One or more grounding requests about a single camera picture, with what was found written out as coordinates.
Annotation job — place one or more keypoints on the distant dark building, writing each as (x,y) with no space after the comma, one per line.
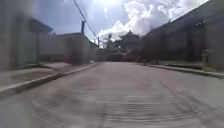
(125,46)

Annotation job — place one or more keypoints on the grey concrete road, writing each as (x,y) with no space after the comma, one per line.
(123,90)

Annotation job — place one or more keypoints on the pole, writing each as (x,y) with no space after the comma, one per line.
(83,27)

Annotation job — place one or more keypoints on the raised concrete sidewalk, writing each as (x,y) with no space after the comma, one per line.
(26,76)
(186,68)

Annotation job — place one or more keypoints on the low grey wall building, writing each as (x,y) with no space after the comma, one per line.
(70,48)

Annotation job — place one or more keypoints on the long dark wall building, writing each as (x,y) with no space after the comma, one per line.
(186,40)

